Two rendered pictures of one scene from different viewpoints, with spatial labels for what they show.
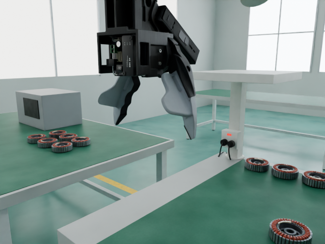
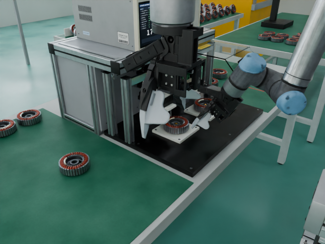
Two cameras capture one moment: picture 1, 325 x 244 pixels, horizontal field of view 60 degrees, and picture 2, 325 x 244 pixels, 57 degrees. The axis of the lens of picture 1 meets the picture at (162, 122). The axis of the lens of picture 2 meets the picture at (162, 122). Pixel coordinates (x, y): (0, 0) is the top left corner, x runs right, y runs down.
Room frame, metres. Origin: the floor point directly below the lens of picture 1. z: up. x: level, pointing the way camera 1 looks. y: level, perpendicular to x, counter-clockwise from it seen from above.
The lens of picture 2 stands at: (0.44, 0.56, 1.46)
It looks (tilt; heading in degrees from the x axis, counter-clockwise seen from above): 29 degrees down; 267
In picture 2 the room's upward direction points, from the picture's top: straight up
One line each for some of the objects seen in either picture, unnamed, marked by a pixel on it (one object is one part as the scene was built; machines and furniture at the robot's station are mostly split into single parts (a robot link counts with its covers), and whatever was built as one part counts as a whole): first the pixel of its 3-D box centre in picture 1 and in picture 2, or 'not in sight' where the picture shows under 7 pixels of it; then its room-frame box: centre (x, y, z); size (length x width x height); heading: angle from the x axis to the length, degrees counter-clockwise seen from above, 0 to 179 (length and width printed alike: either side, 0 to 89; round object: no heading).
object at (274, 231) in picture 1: (289, 233); (74, 163); (0.72, -0.37, 0.77); 0.11 x 0.11 x 0.04
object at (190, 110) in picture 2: not in sight; (204, 110); (0.16, -0.76, 0.78); 0.15 x 0.15 x 0.01; 49
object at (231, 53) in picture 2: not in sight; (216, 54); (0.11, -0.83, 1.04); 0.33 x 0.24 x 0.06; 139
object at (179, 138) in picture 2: not in sight; (175, 129); (0.32, -0.58, 0.78); 0.15 x 0.15 x 0.01; 49
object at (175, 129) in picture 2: not in sight; (176, 124); (0.32, -0.58, 0.80); 0.11 x 0.11 x 0.04
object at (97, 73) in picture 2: not in sight; (149, 78); (0.43, -0.84, 0.92); 0.66 x 0.01 x 0.30; 49
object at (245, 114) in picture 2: not in sight; (188, 121); (0.25, -0.68, 0.76); 0.64 x 0.47 x 0.02; 49
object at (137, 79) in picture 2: not in sight; (175, 63); (0.32, -0.74, 1.03); 0.62 x 0.01 x 0.03; 49
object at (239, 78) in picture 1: (243, 121); not in sight; (1.28, -0.38, 0.98); 0.37 x 0.35 x 0.46; 49
